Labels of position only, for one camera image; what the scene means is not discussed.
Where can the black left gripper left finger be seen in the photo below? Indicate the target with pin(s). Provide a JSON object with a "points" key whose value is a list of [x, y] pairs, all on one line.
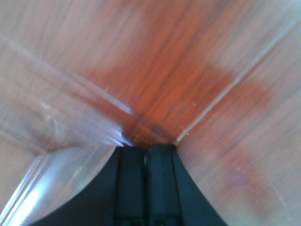
{"points": [[115, 197]]}

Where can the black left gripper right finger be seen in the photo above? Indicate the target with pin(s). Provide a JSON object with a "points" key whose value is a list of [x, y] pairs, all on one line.
{"points": [[173, 198]]}

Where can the brown wooden door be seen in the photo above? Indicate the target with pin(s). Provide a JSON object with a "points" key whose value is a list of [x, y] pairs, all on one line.
{"points": [[221, 79]]}

